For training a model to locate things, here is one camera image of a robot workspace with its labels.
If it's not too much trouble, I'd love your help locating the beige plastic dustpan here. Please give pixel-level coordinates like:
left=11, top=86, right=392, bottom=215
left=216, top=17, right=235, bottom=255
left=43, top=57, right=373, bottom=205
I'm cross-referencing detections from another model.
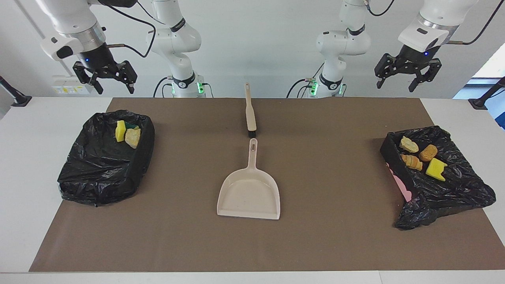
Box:
left=217, top=138, right=281, bottom=220

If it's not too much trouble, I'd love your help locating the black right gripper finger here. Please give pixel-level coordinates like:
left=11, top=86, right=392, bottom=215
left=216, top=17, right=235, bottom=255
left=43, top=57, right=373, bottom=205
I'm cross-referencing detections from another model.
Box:
left=73, top=61, right=104, bottom=95
left=112, top=60, right=138, bottom=94

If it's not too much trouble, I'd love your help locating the white wall outlet box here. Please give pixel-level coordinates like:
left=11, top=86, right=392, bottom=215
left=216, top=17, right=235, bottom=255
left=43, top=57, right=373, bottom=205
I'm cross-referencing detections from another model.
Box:
left=52, top=75, right=95, bottom=95

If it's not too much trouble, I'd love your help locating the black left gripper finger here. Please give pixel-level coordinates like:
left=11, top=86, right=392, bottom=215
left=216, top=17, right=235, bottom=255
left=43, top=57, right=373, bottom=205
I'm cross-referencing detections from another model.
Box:
left=374, top=53, right=401, bottom=89
left=408, top=58, right=442, bottom=93

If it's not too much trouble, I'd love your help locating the black left base cable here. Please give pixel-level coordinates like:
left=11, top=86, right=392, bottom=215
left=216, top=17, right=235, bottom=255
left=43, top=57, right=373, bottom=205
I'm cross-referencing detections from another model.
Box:
left=286, top=61, right=325, bottom=98

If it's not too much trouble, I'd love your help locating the large orange striped bread piece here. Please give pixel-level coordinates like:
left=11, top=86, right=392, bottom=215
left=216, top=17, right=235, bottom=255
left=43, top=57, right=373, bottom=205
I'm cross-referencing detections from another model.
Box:
left=125, top=127, right=141, bottom=149

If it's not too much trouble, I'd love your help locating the black trash bag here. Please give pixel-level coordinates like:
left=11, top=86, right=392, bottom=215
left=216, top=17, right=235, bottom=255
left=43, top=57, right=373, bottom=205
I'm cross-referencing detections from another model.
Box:
left=57, top=110, right=155, bottom=207
left=380, top=126, right=497, bottom=231

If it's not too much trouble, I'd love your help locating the beige handled black bristle brush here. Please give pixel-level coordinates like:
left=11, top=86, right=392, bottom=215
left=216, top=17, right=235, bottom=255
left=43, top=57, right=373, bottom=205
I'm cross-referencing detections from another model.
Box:
left=245, top=82, right=257, bottom=138

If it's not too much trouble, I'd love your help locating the pink plastic bin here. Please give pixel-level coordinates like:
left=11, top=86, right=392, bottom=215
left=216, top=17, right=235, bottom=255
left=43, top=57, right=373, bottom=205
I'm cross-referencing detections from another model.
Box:
left=389, top=168, right=413, bottom=202

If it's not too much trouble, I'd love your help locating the brown table mat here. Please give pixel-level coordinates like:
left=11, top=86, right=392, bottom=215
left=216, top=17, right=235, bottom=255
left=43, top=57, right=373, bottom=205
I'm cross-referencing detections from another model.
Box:
left=29, top=97, right=505, bottom=273

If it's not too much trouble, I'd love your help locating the small orange striped bread piece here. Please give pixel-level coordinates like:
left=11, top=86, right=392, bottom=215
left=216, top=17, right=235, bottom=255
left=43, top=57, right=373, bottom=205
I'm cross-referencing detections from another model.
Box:
left=401, top=154, right=423, bottom=171

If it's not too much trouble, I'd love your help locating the black clamp stand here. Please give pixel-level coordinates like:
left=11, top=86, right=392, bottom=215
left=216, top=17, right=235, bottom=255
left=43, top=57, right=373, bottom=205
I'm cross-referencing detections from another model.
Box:
left=468, top=77, right=505, bottom=110
left=0, top=76, right=32, bottom=107

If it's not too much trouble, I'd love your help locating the black base cable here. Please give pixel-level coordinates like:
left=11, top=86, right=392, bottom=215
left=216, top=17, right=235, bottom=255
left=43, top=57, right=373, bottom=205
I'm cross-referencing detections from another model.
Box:
left=153, top=76, right=175, bottom=98
left=286, top=61, right=325, bottom=98

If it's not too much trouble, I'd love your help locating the pale yellow piece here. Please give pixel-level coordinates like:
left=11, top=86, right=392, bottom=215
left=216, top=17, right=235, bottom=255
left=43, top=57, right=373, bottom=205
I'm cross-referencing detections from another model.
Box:
left=399, top=136, right=419, bottom=153

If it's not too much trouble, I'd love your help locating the black right base cable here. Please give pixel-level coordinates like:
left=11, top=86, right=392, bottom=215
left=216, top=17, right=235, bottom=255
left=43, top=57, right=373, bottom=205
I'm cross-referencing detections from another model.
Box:
left=153, top=76, right=175, bottom=98

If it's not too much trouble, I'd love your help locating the yellow notched sponge piece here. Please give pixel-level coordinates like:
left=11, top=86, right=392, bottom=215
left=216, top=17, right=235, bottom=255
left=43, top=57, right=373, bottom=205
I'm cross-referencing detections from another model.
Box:
left=425, top=158, right=448, bottom=182

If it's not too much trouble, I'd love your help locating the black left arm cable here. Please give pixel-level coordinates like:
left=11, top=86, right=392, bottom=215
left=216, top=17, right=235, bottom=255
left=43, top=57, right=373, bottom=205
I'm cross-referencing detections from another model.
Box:
left=365, top=0, right=505, bottom=45

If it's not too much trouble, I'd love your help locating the brown fried croquette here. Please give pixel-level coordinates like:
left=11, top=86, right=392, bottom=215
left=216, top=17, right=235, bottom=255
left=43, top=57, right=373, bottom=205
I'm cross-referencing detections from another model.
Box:
left=419, top=144, right=438, bottom=162

